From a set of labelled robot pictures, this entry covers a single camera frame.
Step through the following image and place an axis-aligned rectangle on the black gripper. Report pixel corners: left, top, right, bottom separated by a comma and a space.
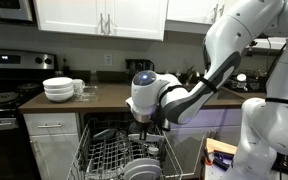
130, 111, 156, 141

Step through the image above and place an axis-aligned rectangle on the white dinner plate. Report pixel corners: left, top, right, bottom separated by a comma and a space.
123, 157, 162, 174
123, 164, 163, 180
127, 132, 164, 143

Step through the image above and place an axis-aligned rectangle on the dishwasher with open door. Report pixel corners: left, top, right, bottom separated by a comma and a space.
79, 111, 208, 180

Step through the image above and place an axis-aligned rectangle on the black bowl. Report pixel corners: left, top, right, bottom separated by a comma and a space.
127, 120, 162, 135

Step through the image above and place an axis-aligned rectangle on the clear drinking glass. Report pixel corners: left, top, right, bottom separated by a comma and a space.
116, 130, 129, 148

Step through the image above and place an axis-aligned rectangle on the black kitchen utensil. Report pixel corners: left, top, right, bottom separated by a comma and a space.
91, 128, 118, 145

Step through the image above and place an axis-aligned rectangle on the clear glass dish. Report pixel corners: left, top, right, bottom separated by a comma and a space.
74, 85, 100, 103

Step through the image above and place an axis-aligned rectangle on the white sink base cabinet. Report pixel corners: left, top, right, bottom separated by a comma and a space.
163, 107, 247, 178

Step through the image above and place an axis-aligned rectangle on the tall clear glass jar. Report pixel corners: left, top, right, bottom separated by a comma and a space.
89, 69, 99, 88

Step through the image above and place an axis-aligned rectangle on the wooden board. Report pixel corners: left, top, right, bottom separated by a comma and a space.
205, 137, 238, 156

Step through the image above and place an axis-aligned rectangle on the metal sink faucet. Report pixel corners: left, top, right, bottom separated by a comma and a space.
185, 66, 202, 85

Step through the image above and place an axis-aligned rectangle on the white lower drawer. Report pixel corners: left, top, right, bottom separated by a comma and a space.
23, 112, 79, 136

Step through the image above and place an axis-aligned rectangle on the white mug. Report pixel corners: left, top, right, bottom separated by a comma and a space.
72, 78, 86, 96

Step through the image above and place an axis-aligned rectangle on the black tool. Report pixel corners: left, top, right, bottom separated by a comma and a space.
212, 157, 231, 172

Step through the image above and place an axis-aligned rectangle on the purple tool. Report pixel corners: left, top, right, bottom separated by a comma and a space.
213, 149, 235, 161

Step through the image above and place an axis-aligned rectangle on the white lower cabinet door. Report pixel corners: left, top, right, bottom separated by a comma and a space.
28, 133, 82, 180

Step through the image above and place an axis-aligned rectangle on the stainless kitchen sink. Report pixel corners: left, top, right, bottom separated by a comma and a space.
183, 83, 247, 101

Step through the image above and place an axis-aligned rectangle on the white bowl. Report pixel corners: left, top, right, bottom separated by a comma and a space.
44, 89, 74, 103
43, 85, 74, 95
42, 77, 74, 90

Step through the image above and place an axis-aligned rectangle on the dark bottle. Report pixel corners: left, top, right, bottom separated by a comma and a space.
62, 57, 71, 77

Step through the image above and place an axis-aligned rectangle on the white round container lid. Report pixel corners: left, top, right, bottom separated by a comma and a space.
236, 73, 248, 83

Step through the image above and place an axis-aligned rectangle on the black drying rack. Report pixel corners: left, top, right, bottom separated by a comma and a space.
228, 74, 268, 93

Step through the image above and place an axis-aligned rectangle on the white upper cabinet over sink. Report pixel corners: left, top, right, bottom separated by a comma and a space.
166, 0, 288, 51

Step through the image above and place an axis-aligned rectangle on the black stainless stove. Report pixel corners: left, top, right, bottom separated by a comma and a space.
0, 49, 57, 180

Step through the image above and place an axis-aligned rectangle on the stainless microwave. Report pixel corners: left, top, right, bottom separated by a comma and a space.
0, 0, 34, 24

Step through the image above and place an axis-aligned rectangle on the wire dishwasher rack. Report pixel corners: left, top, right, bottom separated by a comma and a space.
66, 119, 185, 180

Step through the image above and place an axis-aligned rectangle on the orange handled tool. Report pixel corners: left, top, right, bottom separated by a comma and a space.
203, 146, 213, 167

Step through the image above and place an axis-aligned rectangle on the white wall outlet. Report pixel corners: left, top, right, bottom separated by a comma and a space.
104, 53, 113, 67

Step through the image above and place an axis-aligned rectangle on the silver drawer handle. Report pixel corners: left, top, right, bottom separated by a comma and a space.
37, 123, 62, 129

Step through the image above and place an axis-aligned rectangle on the silver cabinet door handle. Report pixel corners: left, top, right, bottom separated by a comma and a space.
98, 12, 105, 35
106, 13, 113, 36

